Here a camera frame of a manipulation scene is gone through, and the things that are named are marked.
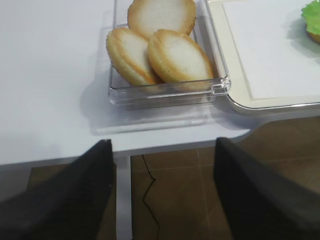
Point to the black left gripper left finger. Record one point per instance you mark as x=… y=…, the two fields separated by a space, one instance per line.
x=68 y=206

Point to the far bun half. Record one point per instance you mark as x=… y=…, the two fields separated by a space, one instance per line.
x=147 y=16

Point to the left bun half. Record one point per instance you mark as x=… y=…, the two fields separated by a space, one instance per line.
x=127 y=51

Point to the white paper tray liner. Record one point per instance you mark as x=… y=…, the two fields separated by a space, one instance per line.
x=278 y=57

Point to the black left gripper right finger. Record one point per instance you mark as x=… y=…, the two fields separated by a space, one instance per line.
x=259 y=203

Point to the bottom bun under lettuce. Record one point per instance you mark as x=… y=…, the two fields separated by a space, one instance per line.
x=314 y=37

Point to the clear plastic bun container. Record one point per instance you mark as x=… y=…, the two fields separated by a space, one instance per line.
x=123 y=94

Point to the right bun half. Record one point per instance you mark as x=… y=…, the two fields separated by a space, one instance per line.
x=176 y=57

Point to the bun half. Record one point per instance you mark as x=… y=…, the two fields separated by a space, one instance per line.
x=127 y=51
x=176 y=57
x=147 y=16

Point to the cream serving tray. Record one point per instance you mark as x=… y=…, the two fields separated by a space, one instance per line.
x=239 y=93

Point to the white table leg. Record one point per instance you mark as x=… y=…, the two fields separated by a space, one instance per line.
x=123 y=198

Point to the green lettuce leaf on bun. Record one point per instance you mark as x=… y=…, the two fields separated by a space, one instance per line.
x=311 y=15

